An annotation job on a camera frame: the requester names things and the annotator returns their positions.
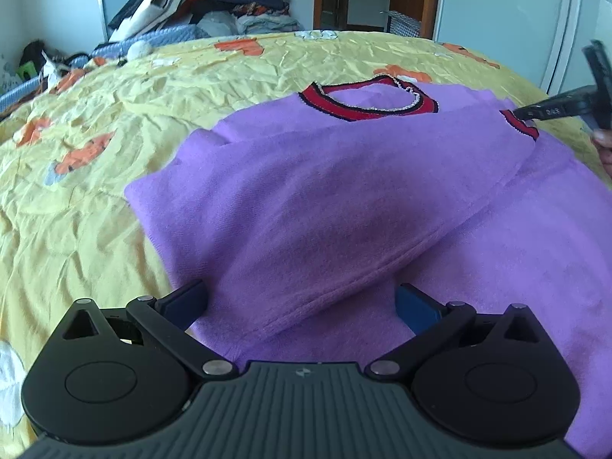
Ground blue quilted blanket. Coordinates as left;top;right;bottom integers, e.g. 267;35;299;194
0;25;208;112

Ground green plastic stool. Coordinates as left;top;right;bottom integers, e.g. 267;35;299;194
16;61;38;82

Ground pile of assorted clothes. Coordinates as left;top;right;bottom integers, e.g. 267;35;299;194
108;0;303;42

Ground white wardrobe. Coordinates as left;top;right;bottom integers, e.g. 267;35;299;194
434;0;611;94

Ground white plush toy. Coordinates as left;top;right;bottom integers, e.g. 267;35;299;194
125;41;153;61

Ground yellow carrot print bedspread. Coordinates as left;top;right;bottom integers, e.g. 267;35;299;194
0;29;609;459

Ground purple sweater red trim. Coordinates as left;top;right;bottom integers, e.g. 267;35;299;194
125;76;611;458

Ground checkered basket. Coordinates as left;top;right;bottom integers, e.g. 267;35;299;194
382;10;421;37

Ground person's right hand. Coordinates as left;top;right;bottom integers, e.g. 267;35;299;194
591;129;612;177

